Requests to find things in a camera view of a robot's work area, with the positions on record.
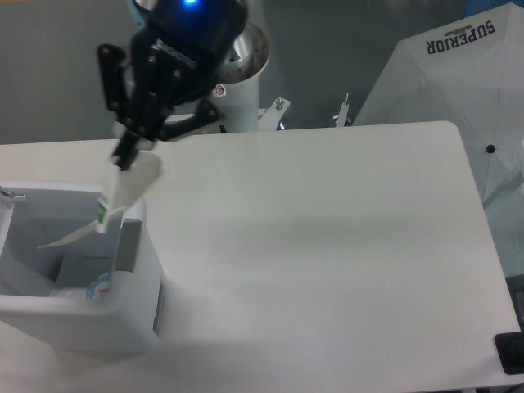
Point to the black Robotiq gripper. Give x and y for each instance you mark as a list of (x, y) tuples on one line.
[(176, 58)]

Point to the white plastic wrapper with barcode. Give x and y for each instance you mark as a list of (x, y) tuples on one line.
[(121, 189)]

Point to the clear crushed plastic water bottle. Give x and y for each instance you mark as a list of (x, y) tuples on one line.
[(99, 288)]

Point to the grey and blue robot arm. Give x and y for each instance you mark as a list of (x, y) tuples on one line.
[(159, 88)]

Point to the white trash can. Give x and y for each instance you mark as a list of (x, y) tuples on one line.
[(43, 293)]

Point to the white Superior umbrella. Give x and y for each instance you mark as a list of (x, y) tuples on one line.
[(470, 73)]

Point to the black device at table edge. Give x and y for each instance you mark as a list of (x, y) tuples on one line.
[(509, 346)]

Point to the white robot pedestal with base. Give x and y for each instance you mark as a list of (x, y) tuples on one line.
[(237, 93)]

